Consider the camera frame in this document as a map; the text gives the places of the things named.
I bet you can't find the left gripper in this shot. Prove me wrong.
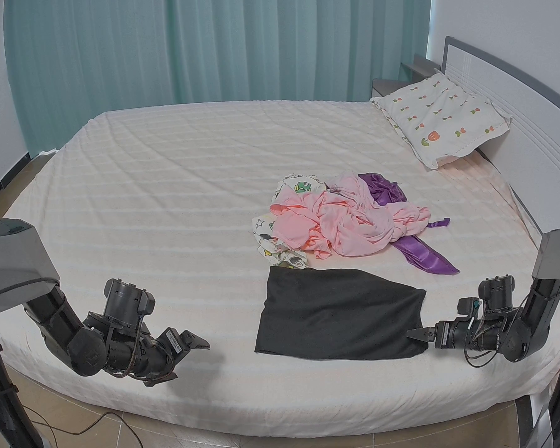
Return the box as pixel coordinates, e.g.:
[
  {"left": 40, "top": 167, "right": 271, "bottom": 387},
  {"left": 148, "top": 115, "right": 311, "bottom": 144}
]
[{"left": 142, "top": 327, "right": 211, "bottom": 378}]

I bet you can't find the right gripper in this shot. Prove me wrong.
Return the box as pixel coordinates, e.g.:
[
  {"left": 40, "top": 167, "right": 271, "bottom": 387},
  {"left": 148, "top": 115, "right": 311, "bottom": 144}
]
[{"left": 407, "top": 319, "right": 479, "bottom": 352}]

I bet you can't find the black garment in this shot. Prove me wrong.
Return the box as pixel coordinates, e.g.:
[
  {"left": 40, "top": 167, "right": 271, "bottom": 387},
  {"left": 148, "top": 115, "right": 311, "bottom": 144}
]
[{"left": 254, "top": 266, "right": 427, "bottom": 361}]

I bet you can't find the pile of clothes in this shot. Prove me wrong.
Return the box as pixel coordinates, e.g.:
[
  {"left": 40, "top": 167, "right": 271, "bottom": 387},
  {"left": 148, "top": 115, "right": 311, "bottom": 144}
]
[{"left": 252, "top": 172, "right": 461, "bottom": 276}]

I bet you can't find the bed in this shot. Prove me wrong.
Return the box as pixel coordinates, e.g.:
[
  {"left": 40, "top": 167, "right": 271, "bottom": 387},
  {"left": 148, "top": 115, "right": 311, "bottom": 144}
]
[{"left": 0, "top": 35, "right": 560, "bottom": 437}]

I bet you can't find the white printed pillow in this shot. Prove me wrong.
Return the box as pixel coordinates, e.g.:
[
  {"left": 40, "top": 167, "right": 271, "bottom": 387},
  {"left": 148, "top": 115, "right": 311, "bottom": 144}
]
[{"left": 370, "top": 73, "right": 512, "bottom": 170}]

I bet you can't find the grey bedside table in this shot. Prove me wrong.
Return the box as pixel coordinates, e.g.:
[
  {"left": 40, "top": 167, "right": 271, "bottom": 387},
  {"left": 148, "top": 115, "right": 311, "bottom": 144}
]
[{"left": 371, "top": 54, "right": 441, "bottom": 99}]

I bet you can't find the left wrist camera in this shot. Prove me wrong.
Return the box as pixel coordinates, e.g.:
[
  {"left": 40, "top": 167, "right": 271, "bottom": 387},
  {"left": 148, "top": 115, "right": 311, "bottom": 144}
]
[{"left": 138, "top": 290, "right": 157, "bottom": 318}]

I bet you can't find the black cable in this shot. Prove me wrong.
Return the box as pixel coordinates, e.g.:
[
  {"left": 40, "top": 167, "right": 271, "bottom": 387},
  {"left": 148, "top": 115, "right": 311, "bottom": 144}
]
[
  {"left": 463, "top": 346, "right": 501, "bottom": 368},
  {"left": 21, "top": 411, "right": 138, "bottom": 448}
]

